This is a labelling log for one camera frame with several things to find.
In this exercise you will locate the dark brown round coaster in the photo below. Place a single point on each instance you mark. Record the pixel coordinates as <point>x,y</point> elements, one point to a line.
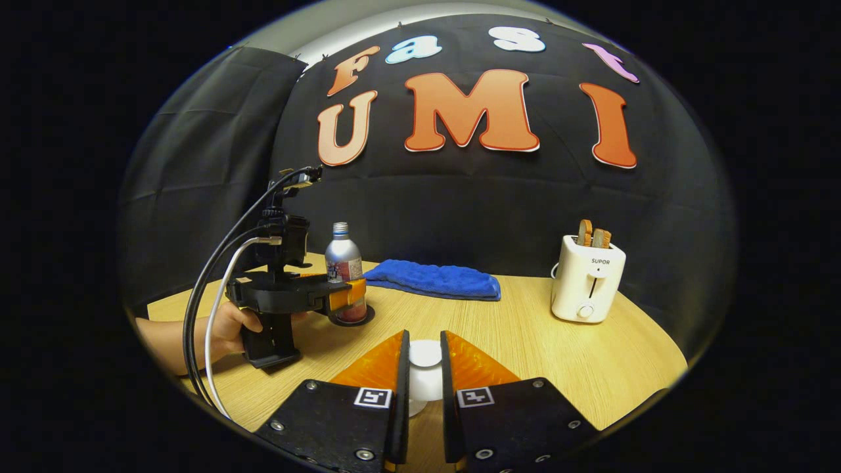
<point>366,316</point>

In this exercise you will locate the blue towel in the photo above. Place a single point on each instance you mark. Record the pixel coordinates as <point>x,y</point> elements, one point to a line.
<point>433,279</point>

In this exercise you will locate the white teacup lid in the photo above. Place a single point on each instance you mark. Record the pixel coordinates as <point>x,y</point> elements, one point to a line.
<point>426,355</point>

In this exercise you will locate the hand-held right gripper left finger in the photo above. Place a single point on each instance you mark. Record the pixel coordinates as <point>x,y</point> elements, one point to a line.
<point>402,407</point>

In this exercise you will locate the silver water bottle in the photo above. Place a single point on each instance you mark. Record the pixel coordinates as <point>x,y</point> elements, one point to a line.
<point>343,259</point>

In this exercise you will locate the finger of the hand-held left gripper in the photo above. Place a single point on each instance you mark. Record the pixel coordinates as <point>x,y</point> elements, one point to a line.
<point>312,276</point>
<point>348,295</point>

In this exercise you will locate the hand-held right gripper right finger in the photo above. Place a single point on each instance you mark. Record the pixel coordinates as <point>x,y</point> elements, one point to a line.
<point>449,407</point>

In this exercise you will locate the white toaster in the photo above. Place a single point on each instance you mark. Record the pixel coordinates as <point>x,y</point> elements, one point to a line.
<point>585,282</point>

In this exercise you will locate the brown toast slice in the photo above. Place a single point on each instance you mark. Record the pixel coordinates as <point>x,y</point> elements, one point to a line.
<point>601,238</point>
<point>585,232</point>

